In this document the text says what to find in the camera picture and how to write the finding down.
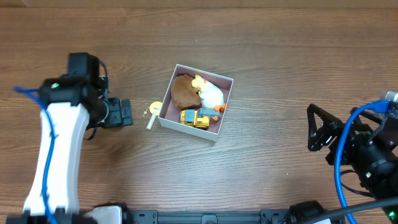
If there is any brown plush toy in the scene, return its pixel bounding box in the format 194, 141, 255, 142
171, 74, 201, 110

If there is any yellow toy truck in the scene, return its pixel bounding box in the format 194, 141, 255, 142
180, 108, 221, 130

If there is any white duck plush toy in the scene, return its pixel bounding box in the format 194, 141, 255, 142
191, 75, 226, 113

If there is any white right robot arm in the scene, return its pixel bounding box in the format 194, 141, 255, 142
283, 90, 397, 223

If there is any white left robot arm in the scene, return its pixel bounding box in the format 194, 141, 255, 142
6, 52, 134, 224

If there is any wooden pellet drum toy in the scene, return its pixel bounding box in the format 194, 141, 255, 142
142, 101, 162, 131

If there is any black thick cable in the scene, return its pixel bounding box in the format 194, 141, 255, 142
303, 197, 398, 224

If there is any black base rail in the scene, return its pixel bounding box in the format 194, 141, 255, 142
124, 209, 346, 224

